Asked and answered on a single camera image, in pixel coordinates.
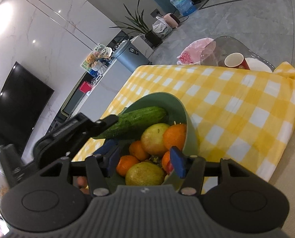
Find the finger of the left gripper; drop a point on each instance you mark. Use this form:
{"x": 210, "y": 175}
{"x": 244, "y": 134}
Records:
{"x": 96, "y": 128}
{"x": 108, "y": 146}

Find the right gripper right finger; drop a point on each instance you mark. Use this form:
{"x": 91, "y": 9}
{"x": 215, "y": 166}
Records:
{"x": 190, "y": 169}

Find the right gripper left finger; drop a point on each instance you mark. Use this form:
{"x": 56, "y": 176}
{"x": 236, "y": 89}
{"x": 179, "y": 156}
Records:
{"x": 98, "y": 169}

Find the green cucumber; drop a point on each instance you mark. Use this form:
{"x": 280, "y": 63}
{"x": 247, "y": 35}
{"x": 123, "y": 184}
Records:
{"x": 131, "y": 123}

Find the green plastic bowl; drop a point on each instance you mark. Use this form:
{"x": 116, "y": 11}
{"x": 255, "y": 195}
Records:
{"x": 176, "y": 114}

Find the person's hand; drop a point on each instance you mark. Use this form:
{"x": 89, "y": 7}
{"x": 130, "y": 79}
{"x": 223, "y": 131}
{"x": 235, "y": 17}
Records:
{"x": 82, "y": 183}

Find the small mandarin in bowl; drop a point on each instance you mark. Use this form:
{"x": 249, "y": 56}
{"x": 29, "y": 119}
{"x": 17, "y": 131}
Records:
{"x": 125, "y": 163}

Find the orange in bowl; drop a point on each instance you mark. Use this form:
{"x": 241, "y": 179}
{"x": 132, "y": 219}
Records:
{"x": 136, "y": 150}

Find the red box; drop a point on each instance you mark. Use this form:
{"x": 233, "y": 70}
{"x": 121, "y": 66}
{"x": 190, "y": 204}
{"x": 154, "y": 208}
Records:
{"x": 85, "y": 87}

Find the upper yellow-green pear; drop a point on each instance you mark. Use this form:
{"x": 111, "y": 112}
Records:
{"x": 152, "y": 139}

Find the yellow-green pear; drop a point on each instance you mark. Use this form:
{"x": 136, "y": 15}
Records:
{"x": 152, "y": 139}
{"x": 144, "y": 174}

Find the lower yellow-green pear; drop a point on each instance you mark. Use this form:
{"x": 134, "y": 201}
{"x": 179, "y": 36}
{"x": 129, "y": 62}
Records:
{"x": 144, "y": 174}

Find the white tv cabinet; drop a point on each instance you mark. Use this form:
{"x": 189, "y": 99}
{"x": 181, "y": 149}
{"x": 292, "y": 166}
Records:
{"x": 104, "y": 89}

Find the black television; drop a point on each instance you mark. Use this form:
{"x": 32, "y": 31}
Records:
{"x": 22, "y": 100}

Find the teddy bear toy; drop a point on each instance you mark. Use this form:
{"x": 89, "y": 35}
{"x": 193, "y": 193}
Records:
{"x": 91, "y": 59}

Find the yellow checkered tablecloth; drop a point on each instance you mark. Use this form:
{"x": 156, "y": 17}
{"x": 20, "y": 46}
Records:
{"x": 248, "y": 116}

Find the blue-grey trash can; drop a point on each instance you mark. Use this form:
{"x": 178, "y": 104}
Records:
{"x": 130, "y": 57}

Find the pink plastic bag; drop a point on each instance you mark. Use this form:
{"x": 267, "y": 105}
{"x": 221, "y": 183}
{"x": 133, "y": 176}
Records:
{"x": 197, "y": 51}

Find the potted green plant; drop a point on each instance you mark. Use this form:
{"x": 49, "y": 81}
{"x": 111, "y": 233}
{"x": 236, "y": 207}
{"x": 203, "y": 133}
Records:
{"x": 136, "y": 24}

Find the glass side table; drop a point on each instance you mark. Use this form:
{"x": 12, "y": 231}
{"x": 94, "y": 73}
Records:
{"x": 226, "y": 45}

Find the red cup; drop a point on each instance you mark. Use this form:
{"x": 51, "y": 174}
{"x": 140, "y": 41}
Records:
{"x": 236, "y": 60}

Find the white plate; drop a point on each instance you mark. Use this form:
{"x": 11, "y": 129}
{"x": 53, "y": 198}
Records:
{"x": 257, "y": 65}

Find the white plastic bag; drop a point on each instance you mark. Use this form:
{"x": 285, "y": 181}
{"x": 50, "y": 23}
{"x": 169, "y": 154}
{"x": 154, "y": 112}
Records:
{"x": 161, "y": 28}

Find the pink small appliance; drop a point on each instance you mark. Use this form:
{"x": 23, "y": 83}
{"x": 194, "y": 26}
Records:
{"x": 171, "y": 20}

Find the blue water jug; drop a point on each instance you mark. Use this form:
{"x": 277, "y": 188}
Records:
{"x": 184, "y": 7}

